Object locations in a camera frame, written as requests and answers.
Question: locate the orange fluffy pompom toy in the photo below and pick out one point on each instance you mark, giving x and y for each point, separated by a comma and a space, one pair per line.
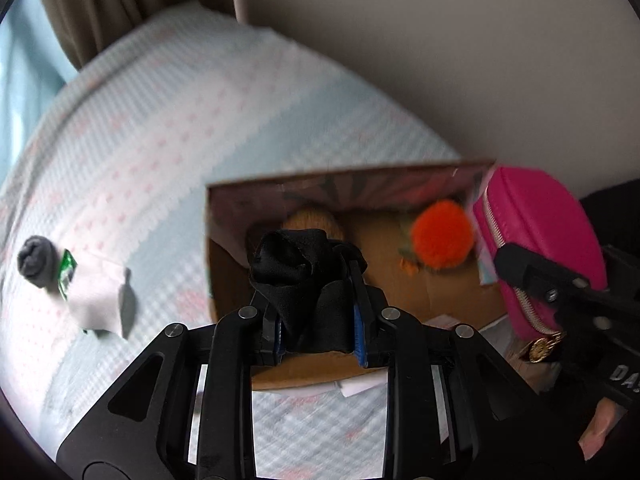
439, 238

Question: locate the person's right hand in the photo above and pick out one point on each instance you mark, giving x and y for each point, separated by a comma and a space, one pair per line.
607, 415

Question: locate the white textured cloth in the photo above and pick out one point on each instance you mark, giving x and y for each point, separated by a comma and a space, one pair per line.
96, 294

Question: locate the brown plush toy white brim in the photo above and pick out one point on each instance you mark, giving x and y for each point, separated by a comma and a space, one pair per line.
308, 218

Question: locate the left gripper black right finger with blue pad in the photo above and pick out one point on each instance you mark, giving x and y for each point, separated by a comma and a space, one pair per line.
455, 408

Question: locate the checkered pink blue bedspread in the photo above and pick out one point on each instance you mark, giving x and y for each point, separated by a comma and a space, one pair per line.
118, 168

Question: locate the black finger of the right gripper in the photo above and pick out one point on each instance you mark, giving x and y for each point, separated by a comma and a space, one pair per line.
535, 274

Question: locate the pink zipper pouch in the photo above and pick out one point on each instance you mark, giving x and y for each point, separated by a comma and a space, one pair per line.
530, 208

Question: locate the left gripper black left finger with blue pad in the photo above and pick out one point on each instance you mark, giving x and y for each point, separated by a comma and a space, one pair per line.
181, 410

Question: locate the green small packet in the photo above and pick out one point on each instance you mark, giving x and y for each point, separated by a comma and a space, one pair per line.
66, 272

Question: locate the black cloth item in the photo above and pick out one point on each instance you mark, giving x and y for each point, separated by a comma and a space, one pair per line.
314, 296

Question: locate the grey fuzzy sock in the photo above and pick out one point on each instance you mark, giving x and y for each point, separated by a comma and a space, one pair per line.
37, 261

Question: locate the light blue curtain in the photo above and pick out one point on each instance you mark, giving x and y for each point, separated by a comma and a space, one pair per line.
34, 69

